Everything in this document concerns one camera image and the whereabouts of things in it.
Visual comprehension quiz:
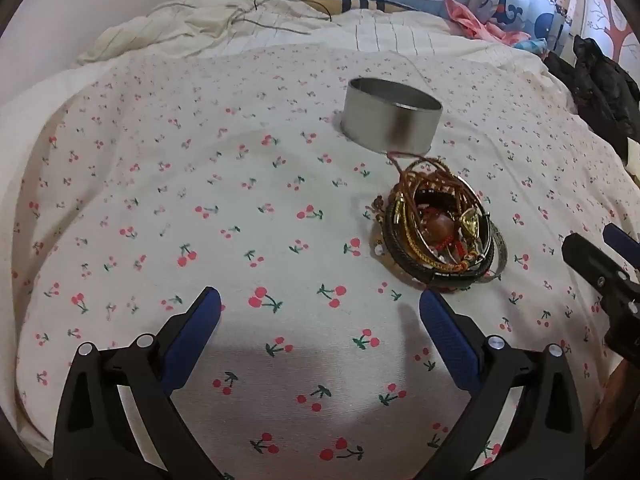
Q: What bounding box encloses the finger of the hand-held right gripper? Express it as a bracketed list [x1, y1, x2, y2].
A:
[561, 232, 640, 308]
[602, 223, 640, 281]

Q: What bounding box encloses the round metal tin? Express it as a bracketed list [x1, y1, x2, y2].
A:
[341, 77, 444, 155]

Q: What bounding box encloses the pink cloth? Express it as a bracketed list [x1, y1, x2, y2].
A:
[445, 0, 531, 47]

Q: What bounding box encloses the person's right forearm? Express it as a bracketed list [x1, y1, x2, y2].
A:
[590, 360, 632, 451]

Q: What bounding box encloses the black jacket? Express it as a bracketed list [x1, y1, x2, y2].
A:
[542, 35, 640, 161]

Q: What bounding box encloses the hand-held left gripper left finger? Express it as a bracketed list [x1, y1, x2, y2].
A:
[52, 286, 226, 480]

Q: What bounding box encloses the tan striped pillow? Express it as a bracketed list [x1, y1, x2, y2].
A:
[300, 0, 416, 14]

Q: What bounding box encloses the thin black cable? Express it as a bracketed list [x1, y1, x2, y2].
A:
[227, 0, 333, 37]

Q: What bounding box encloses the cherry print bedsheet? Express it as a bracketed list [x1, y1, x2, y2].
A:
[0, 42, 640, 480]

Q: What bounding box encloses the pile of mixed bracelets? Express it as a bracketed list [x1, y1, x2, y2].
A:
[364, 152, 510, 291]

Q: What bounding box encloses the cream striped quilt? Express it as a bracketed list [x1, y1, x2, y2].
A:
[75, 0, 548, 67]

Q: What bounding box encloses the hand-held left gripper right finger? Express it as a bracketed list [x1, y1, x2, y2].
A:
[415, 289, 586, 480]

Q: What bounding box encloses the tree print curtain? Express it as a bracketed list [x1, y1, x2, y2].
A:
[575, 0, 640, 63]

